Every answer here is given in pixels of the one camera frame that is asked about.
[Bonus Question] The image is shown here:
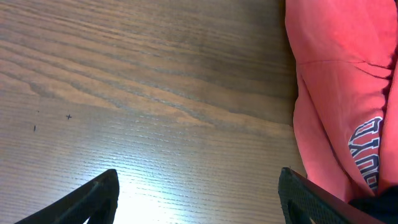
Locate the red printed shirt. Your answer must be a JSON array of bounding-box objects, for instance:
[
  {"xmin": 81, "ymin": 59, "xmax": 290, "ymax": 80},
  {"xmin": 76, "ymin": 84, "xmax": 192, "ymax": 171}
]
[{"xmin": 285, "ymin": 0, "xmax": 397, "ymax": 202}]

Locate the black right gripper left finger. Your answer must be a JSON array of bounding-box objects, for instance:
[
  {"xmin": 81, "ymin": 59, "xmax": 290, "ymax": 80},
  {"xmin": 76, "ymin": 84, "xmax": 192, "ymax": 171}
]
[{"xmin": 16, "ymin": 169, "xmax": 119, "ymax": 224}]

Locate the black garment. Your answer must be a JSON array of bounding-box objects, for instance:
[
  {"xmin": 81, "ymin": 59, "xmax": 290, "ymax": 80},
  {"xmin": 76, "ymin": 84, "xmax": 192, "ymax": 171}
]
[{"xmin": 349, "ymin": 186, "xmax": 397, "ymax": 224}]

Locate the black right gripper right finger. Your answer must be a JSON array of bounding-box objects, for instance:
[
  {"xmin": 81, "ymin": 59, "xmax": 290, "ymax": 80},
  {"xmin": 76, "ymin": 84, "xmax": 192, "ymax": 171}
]
[{"xmin": 278, "ymin": 167, "xmax": 383, "ymax": 224}]

